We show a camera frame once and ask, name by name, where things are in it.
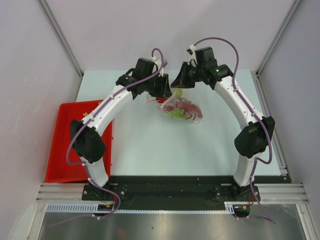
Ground green fake pear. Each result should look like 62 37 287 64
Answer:
170 88 183 99

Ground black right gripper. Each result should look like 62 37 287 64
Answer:
171 61 205 89

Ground aluminium frame rail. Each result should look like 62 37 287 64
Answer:
36 183 309 204

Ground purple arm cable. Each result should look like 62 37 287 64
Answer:
188 37 277 224
48 47 166 221

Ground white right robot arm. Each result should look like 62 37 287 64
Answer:
170 45 275 201

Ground green fake vegetable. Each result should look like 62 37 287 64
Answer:
82 101 101 117

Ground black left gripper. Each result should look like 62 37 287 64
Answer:
143 73 172 98

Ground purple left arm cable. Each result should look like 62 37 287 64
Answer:
48 47 166 221

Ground green fake grapes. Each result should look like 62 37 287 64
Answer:
167 108 191 120

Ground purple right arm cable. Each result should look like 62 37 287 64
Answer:
188 37 277 224

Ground red fake lobster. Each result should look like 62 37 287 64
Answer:
147 97 203 123

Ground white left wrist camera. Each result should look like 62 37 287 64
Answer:
150 56 168 77

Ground red plastic bin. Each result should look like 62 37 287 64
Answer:
45 99 114 185

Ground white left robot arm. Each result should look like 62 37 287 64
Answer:
67 57 171 200

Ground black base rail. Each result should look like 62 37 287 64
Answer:
81 175 292 211

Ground white cable duct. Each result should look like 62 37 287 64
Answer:
45 202 249 215

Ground clear zip top bag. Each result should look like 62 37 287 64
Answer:
146 88 203 124

